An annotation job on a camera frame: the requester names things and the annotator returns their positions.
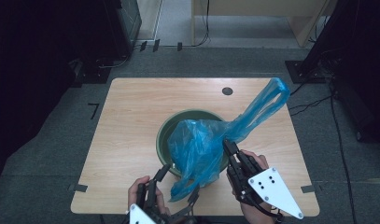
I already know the blue plastic bag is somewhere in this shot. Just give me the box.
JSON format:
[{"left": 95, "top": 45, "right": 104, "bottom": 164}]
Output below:
[{"left": 167, "top": 77, "right": 291, "bottom": 203}]

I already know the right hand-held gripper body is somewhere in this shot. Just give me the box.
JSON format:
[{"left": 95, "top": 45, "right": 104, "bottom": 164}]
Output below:
[{"left": 226, "top": 150, "right": 305, "bottom": 220}]

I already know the black metal stand base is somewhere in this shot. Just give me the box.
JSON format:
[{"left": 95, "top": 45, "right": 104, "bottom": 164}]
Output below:
[
  {"left": 69, "top": 58, "right": 113, "bottom": 86},
  {"left": 285, "top": 60, "right": 328, "bottom": 85}
]

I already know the light wooden desk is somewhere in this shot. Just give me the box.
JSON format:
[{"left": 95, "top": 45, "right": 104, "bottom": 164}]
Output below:
[{"left": 190, "top": 0, "right": 339, "bottom": 49}]

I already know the forked black floor cable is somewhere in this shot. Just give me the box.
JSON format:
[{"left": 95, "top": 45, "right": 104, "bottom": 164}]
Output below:
[{"left": 288, "top": 94, "right": 332, "bottom": 118}]

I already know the dark glass-sided cabinet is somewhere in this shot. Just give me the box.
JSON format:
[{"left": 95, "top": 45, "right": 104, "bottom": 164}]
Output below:
[{"left": 101, "top": 0, "right": 143, "bottom": 61}]

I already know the green plastic trash bin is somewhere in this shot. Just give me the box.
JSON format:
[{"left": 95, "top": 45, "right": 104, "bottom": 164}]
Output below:
[{"left": 155, "top": 108, "right": 232, "bottom": 180}]

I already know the person's right hand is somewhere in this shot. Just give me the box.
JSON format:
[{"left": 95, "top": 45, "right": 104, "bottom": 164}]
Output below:
[{"left": 225, "top": 149, "right": 276, "bottom": 224}]

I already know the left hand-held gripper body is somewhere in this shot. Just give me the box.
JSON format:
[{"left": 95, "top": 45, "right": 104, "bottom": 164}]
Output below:
[{"left": 128, "top": 179, "right": 195, "bottom": 224}]

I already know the white floor cable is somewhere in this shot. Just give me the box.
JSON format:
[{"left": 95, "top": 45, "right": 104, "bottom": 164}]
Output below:
[{"left": 98, "top": 55, "right": 130, "bottom": 70}]

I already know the long braided black cable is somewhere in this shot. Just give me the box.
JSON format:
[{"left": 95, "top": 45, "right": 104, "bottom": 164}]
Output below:
[{"left": 329, "top": 78, "right": 358, "bottom": 224}]

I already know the thin black floor cable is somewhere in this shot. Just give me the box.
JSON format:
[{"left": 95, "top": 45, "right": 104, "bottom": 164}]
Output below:
[{"left": 289, "top": 78, "right": 308, "bottom": 96}]

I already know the person's left hand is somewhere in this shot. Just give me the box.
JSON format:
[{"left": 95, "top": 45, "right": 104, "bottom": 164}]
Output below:
[{"left": 127, "top": 175, "right": 172, "bottom": 217}]

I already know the black hanging cable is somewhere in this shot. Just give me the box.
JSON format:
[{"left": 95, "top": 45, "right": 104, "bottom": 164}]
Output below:
[{"left": 192, "top": 0, "right": 211, "bottom": 48}]

